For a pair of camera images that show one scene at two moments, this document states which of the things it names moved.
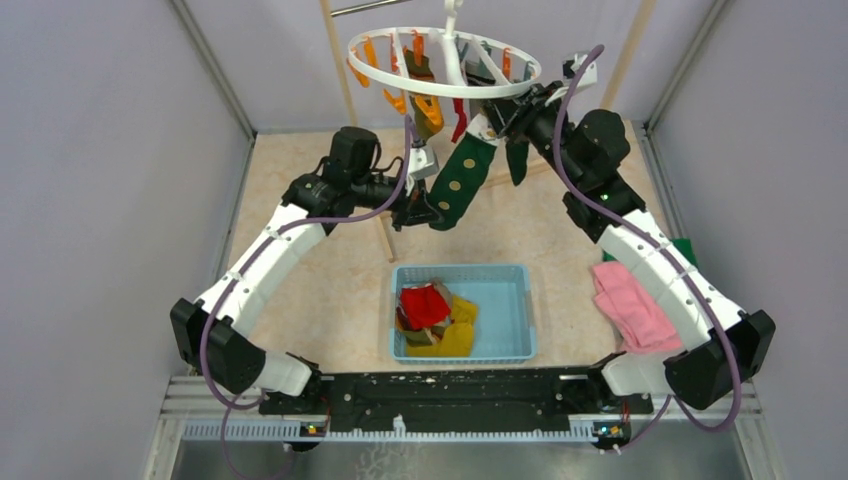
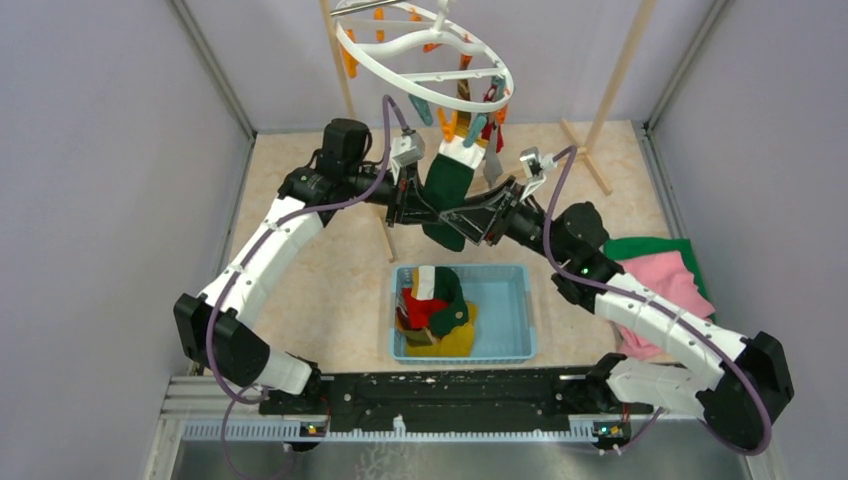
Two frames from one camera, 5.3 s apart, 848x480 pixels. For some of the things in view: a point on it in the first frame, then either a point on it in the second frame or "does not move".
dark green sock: [517, 151] → [446, 189]
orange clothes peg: [398, 102] → [448, 125]
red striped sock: [462, 119] → [487, 128]
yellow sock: [457, 339] does not move
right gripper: [513, 117] → [489, 223]
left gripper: [417, 207] does not move
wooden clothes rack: [640, 22] does not move
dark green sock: [463, 175] → [447, 286]
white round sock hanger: [452, 8] → [473, 44]
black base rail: [580, 397] does not move
